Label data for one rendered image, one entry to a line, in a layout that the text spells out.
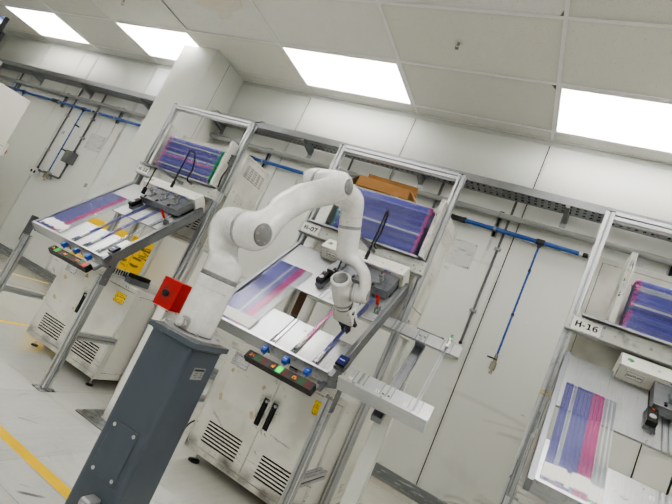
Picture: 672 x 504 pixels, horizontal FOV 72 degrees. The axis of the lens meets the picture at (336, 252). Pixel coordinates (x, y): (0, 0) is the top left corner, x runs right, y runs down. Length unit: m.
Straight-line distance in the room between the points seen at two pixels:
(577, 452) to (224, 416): 1.55
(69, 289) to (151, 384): 1.99
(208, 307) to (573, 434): 1.33
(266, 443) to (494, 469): 1.90
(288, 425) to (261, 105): 3.84
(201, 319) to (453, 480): 2.71
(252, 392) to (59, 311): 1.50
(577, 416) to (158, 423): 1.45
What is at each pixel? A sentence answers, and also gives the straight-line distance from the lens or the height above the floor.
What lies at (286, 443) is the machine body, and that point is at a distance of 2.31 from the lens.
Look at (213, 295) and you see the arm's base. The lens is 1.44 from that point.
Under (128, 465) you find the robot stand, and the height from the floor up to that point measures 0.33.
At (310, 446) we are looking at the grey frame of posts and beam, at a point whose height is 0.45.
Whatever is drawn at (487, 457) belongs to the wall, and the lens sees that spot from 3.74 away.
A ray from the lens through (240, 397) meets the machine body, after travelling 2.44.
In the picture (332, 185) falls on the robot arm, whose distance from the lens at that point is 1.61.
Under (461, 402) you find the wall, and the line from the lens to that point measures 3.74.
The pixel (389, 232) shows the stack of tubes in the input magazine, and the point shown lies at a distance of 2.44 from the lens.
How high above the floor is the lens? 0.91
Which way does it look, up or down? 8 degrees up
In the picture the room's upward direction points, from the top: 24 degrees clockwise
